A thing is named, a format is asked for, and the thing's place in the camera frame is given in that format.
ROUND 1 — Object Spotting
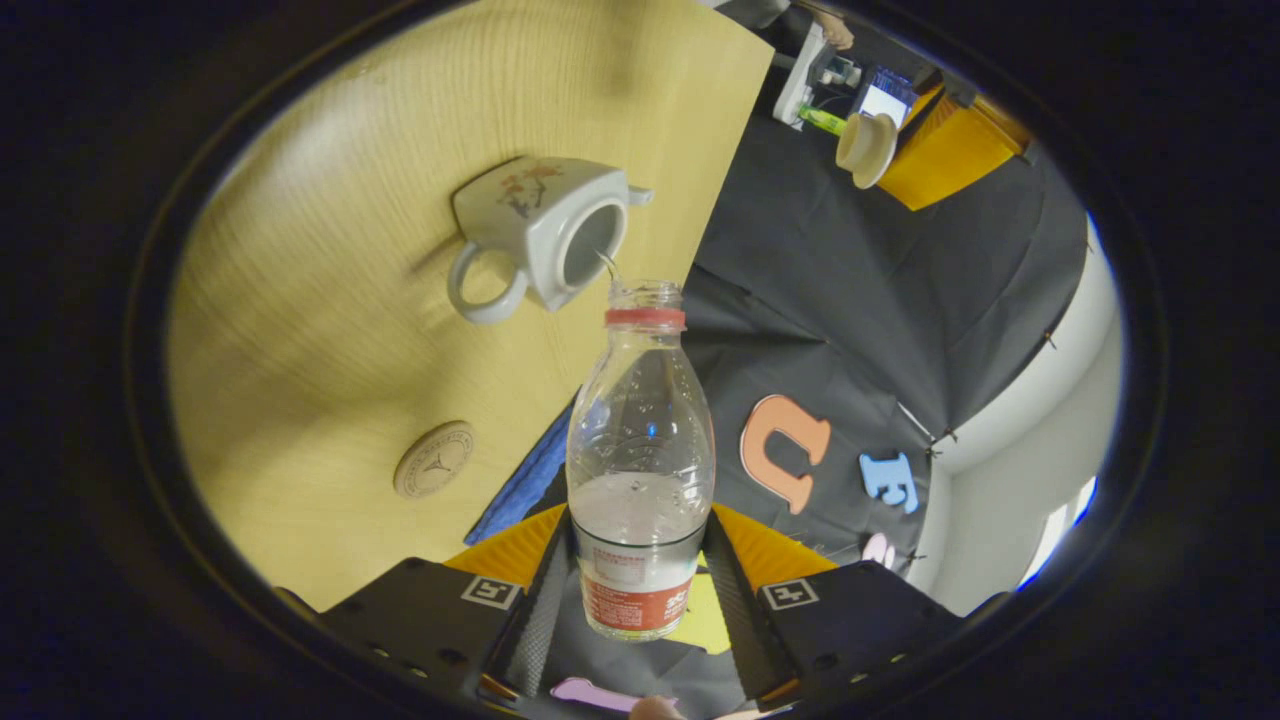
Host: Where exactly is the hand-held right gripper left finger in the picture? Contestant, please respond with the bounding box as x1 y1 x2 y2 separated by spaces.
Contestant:
320 503 578 706

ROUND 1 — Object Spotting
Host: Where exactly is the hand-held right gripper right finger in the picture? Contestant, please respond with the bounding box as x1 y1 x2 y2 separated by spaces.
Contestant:
703 503 964 711

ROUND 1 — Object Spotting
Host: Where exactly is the clear plastic water bottle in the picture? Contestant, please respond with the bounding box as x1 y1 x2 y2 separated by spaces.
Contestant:
566 280 717 642

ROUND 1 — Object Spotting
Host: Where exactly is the round wooden coaster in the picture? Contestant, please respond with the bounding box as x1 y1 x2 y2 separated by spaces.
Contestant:
392 420 477 500

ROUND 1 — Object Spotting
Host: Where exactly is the white teacup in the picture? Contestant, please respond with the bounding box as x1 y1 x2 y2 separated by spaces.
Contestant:
447 155 654 325

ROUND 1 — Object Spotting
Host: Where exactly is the computer monitor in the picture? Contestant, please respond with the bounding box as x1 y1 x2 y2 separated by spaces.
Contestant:
857 67 917 130

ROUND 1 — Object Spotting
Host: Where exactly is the blue towel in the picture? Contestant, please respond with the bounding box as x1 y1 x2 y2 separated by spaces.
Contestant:
465 400 581 547

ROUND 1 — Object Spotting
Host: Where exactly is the white side table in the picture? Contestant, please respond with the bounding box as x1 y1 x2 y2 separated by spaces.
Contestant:
771 20 832 127

